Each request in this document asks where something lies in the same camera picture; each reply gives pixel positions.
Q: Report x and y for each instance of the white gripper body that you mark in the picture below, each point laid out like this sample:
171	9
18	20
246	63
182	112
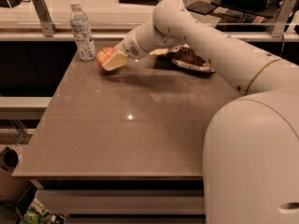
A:
130	48

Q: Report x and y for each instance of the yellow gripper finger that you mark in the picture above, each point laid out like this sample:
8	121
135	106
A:
116	60

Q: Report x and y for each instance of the red apple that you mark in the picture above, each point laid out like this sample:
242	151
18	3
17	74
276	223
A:
103	55

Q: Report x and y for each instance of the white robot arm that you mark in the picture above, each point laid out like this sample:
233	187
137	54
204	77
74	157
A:
251	148

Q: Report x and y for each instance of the clear plastic water bottle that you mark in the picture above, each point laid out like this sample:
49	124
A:
82	32

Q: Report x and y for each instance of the brown chip bag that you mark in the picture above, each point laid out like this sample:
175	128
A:
184	57

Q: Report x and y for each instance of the grey table drawer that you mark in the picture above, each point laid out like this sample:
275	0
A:
122	202

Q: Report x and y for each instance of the brown bin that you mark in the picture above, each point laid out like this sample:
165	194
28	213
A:
11	188

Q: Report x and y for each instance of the green patterned bag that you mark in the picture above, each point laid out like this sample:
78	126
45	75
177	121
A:
37	213

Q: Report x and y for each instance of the left metal glass bracket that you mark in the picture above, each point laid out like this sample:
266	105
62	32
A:
47	26

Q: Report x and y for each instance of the metal glass bracket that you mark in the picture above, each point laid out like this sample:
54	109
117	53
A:
47	26
277	27

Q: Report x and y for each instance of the metal rail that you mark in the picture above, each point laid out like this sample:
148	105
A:
248	37

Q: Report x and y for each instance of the right metal glass bracket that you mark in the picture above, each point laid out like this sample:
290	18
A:
277	27

